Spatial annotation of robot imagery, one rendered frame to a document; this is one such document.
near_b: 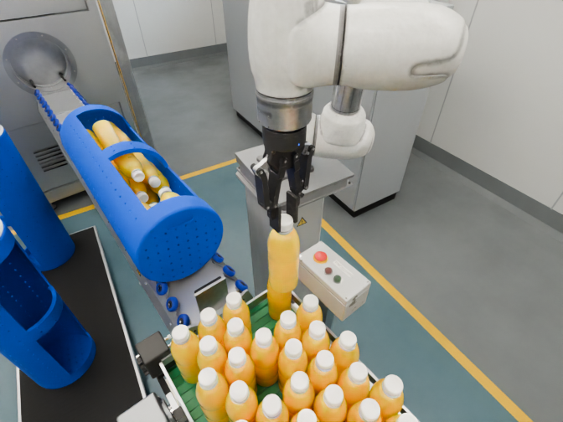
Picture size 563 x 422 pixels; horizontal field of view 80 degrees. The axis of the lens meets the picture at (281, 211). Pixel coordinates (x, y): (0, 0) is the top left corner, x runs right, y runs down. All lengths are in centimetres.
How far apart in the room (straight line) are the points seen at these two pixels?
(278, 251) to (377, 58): 43
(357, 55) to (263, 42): 12
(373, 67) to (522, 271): 251
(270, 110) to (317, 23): 13
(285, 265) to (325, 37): 47
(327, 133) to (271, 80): 74
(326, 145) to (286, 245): 60
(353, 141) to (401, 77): 75
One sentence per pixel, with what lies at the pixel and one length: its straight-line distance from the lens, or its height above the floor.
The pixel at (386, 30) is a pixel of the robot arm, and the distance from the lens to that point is 49.
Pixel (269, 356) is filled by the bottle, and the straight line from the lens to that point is 88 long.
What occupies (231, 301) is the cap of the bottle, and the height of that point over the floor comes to 112.
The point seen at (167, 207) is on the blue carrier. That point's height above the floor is 123.
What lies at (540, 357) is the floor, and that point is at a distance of 251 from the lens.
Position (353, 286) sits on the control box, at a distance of 96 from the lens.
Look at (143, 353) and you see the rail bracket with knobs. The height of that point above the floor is 100.
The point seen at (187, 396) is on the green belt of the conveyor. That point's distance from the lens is 105.
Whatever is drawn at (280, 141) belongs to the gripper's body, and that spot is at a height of 158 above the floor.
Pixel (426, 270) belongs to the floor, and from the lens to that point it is 257.
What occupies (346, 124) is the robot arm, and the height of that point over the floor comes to 132.
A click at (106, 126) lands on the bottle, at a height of 120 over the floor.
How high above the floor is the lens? 186
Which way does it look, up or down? 42 degrees down
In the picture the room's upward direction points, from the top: straight up
